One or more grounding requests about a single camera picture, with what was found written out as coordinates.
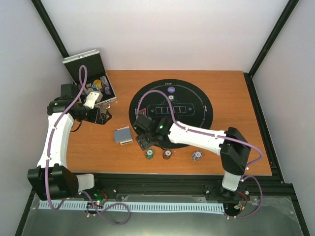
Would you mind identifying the green poker chip stack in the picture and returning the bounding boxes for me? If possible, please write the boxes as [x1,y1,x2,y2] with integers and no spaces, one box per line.
[145,148,154,160]

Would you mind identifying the brown poker chip stack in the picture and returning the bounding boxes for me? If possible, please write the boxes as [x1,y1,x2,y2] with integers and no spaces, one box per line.
[162,150,172,160]

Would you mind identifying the purple small blind button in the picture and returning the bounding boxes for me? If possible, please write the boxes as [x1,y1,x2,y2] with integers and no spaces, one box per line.
[167,86,176,93]

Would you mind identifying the red triangular all-in button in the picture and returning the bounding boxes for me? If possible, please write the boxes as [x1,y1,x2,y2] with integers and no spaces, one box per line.
[138,108,147,117]

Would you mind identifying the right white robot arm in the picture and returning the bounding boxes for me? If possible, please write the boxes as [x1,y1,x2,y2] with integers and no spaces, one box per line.
[133,115,251,192]

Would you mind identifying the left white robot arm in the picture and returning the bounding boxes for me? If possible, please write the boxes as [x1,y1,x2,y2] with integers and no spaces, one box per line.
[27,84,111,201]

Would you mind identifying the round black poker mat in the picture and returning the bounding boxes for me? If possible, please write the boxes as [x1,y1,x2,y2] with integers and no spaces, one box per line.
[128,79,215,149]

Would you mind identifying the chips inside case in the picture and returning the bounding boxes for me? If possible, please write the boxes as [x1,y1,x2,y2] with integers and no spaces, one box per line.
[86,76,112,95]

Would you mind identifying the aluminium poker case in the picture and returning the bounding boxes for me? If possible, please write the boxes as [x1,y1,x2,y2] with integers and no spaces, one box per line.
[62,49,117,107]

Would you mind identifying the blue poker chip stack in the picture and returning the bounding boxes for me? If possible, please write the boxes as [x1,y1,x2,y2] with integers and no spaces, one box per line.
[191,150,203,161]

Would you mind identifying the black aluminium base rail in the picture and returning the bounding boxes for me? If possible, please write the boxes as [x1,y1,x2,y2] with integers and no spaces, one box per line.
[87,174,297,203]

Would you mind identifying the light blue cable duct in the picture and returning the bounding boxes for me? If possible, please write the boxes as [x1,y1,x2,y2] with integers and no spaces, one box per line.
[38,200,224,214]

